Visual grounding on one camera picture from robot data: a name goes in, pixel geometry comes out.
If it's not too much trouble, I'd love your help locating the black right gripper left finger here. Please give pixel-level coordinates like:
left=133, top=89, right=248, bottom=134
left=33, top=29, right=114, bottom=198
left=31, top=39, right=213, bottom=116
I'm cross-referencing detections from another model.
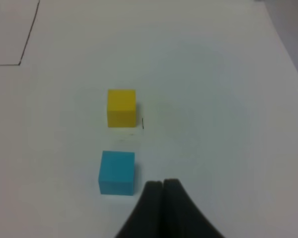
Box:
left=116, top=181, right=163, bottom=238

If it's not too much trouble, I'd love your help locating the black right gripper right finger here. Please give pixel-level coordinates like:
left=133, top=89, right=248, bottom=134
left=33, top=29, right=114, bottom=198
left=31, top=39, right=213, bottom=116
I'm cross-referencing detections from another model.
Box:
left=162, top=179, right=223, bottom=238

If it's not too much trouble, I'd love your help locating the blue cube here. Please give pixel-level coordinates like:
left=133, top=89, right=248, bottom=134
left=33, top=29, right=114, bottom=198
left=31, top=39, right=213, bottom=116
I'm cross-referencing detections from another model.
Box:
left=98, top=151, right=135, bottom=196

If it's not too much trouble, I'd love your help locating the yellow cube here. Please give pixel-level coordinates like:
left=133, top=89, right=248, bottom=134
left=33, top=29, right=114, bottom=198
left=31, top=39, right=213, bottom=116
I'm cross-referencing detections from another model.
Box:
left=107, top=89, right=136, bottom=127

